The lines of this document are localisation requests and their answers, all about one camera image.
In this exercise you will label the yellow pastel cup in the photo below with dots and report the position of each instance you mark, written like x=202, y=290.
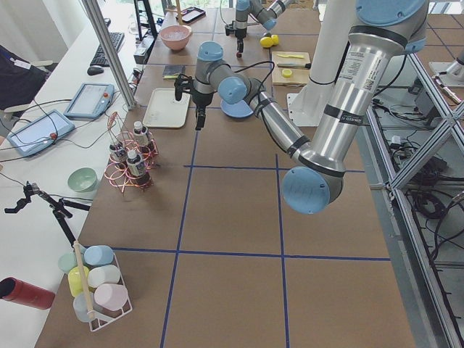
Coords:
x=74, y=281

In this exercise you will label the dark drink bottle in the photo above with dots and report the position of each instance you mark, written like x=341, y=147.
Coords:
x=137, y=168
x=140, y=134
x=118, y=153

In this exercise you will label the yellow plastic knife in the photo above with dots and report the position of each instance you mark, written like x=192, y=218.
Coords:
x=293, y=56

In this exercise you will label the aluminium frame post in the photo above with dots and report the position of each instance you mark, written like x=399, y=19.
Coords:
x=96, y=18

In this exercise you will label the black computer mouse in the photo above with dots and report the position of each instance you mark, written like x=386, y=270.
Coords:
x=95, y=70

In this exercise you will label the grey yellow folded cloth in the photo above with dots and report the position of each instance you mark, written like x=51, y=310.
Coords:
x=173, y=71

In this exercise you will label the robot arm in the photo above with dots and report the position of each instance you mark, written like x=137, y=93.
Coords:
x=356, y=42
x=267, y=17

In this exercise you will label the steel muddler black cap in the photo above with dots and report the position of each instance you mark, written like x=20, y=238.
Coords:
x=306, y=66

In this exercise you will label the copper wire bottle rack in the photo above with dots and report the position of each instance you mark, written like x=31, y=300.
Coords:
x=120, y=178

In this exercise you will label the wooden cutting board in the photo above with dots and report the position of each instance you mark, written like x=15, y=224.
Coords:
x=300, y=76

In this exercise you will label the green pastel cup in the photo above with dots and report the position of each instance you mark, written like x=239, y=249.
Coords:
x=67, y=262

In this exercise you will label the dark drink bottle front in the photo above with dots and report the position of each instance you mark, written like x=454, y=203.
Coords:
x=137, y=168

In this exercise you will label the dark drink bottle right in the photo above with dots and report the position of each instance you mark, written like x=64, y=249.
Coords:
x=140, y=134

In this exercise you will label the dark drink bottle left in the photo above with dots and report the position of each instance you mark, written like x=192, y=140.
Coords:
x=118, y=153

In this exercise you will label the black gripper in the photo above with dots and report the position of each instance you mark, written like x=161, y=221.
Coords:
x=200, y=99
x=239, y=35

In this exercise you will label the blue plate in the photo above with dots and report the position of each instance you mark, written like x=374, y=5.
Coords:
x=239, y=110

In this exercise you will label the large yellow lemon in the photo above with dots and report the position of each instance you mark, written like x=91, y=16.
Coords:
x=266, y=42

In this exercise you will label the red cylinder bottle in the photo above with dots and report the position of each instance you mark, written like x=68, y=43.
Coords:
x=24, y=293

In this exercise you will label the white pastel cup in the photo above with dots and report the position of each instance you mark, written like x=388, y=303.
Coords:
x=103, y=274

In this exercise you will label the white wire cup rack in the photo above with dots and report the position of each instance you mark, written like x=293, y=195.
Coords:
x=84, y=306

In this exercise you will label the lemon half slice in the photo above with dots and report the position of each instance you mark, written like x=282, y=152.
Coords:
x=287, y=73

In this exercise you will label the pink bowl of ice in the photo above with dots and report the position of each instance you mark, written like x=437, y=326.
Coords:
x=176, y=37

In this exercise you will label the cream bear tray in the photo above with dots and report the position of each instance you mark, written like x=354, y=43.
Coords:
x=164, y=111

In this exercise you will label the small yellow lemon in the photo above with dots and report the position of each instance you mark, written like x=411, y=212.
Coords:
x=275, y=39

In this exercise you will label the pink pastel cup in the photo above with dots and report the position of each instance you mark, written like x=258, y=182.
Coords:
x=111, y=296

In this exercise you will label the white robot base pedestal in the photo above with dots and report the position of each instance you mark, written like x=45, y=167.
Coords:
x=307, y=107

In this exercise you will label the green bowl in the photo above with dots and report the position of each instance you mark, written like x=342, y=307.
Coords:
x=82, y=180

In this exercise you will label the far teach pendant tablet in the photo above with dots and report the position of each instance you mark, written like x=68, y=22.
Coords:
x=90, y=101

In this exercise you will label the blue pastel cup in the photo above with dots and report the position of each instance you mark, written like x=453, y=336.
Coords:
x=98, y=255

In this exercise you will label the near teach pendant tablet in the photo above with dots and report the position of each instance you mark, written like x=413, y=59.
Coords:
x=41, y=133

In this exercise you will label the teach pendant tablet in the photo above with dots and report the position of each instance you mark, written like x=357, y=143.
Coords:
x=90, y=101
x=41, y=133

